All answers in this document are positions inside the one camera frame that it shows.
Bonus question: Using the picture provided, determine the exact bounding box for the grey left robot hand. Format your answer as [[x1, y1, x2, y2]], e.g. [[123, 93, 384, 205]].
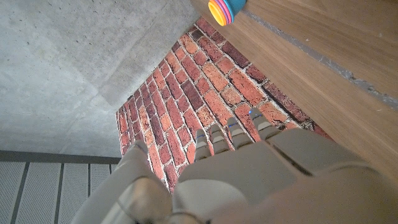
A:
[[71, 107, 398, 224]]

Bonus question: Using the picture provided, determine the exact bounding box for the pink plastic cup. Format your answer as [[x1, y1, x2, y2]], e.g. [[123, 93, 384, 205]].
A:
[[217, 0, 233, 26]]

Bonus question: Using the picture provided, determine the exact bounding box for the yellow plastic cup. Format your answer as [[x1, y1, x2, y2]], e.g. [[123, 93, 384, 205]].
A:
[[207, 0, 226, 27]]

